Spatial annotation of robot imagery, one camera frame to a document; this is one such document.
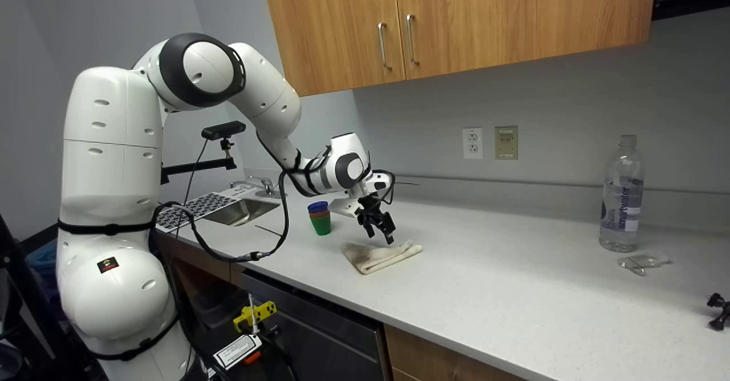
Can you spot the wide wooden cabinet door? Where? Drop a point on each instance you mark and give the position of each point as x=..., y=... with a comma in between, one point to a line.
x=524, y=10

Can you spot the steel sink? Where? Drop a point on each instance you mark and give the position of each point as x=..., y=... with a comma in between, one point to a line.
x=239, y=213

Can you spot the narrow wooden cabinet door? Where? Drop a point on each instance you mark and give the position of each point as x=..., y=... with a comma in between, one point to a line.
x=331, y=27

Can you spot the checkerboard calibration board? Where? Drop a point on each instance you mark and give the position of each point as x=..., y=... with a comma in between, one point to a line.
x=197, y=207

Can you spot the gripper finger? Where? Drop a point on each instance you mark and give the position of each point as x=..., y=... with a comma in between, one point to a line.
x=388, y=234
x=368, y=230

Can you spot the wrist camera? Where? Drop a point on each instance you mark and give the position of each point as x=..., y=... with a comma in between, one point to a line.
x=344, y=207

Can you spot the black dishwasher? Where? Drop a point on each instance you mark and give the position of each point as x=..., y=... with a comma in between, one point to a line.
x=325, y=324

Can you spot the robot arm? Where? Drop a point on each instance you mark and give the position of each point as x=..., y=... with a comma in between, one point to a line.
x=111, y=158

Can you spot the white wall socket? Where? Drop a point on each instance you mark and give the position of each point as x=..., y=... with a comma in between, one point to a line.
x=472, y=143

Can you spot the wooden base cabinet door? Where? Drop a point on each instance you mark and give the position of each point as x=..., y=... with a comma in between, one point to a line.
x=433, y=358

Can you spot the clear plastic wrapper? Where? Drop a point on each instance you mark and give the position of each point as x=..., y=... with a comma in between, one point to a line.
x=641, y=262

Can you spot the stack of plastic cups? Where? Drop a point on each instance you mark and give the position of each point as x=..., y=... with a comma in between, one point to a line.
x=320, y=221

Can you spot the camera on mount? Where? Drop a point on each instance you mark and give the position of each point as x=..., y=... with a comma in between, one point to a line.
x=223, y=130

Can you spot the beige towel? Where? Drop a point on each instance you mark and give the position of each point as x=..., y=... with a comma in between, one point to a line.
x=379, y=255

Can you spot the steel tap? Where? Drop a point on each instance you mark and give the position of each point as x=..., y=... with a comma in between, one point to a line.
x=266, y=186

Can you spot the wooden wall cabinet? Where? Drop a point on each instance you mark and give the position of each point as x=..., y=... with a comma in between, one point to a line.
x=456, y=16

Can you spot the clear plastic water bottle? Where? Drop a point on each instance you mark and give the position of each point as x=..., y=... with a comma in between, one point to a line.
x=621, y=204

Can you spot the white label tag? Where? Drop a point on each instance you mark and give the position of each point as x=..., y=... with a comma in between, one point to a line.
x=238, y=351

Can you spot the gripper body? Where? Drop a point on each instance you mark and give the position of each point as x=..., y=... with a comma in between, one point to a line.
x=371, y=209

